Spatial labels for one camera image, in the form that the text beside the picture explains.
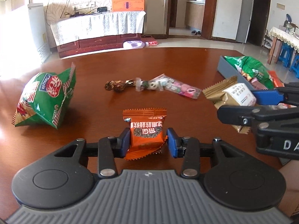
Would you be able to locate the long orange snack bar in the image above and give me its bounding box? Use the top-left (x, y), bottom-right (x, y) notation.
top-left (268, 71), bottom-right (284, 88)

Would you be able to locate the gold white cake packet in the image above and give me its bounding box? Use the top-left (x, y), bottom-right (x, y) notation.
top-left (202, 75), bottom-right (258, 135)

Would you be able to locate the green snack bag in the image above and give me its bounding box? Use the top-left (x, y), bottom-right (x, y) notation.
top-left (224, 56), bottom-right (275, 90)

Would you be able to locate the small orange snack packet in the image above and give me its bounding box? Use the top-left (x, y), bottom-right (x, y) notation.
top-left (123, 108), bottom-right (167, 160)

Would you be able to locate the grey shallow tray box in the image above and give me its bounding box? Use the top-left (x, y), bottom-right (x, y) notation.
top-left (217, 56), bottom-right (255, 91)

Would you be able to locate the brown foil candy string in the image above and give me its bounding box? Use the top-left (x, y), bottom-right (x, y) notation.
top-left (104, 79), bottom-right (136, 93)

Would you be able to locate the pink white candy packet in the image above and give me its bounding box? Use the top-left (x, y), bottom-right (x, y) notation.
top-left (135, 74), bottom-right (201, 100)

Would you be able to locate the round green chip bag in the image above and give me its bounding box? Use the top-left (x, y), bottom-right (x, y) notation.
top-left (12, 63), bottom-right (76, 129)

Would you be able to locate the person right hand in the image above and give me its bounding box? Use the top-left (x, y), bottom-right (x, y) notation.
top-left (279, 160), bottom-right (299, 217)

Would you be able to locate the blue plastic stool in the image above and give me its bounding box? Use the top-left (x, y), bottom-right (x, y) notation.
top-left (289, 54), bottom-right (299, 78)
top-left (278, 43), bottom-right (293, 67)

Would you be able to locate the dining table with lace cloth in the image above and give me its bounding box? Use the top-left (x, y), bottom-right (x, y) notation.
top-left (267, 27), bottom-right (298, 64)

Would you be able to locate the pair of slippers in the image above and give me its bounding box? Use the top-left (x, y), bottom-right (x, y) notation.
top-left (191, 30), bottom-right (201, 36)

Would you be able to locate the silver refrigerator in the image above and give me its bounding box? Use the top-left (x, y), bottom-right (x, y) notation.
top-left (236, 0), bottom-right (254, 43)

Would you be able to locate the purple white floor object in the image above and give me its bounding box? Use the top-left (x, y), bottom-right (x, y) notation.
top-left (123, 41), bottom-right (149, 50)

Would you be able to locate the kitchen counter cabinet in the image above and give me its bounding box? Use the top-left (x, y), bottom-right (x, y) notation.
top-left (185, 1), bottom-right (205, 31)

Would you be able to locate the tv cabinet with cloth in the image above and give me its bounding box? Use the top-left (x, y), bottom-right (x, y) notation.
top-left (51, 11), bottom-right (158, 58)

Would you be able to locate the white air conditioner unit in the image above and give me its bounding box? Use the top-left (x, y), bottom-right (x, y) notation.
top-left (27, 3), bottom-right (51, 63)

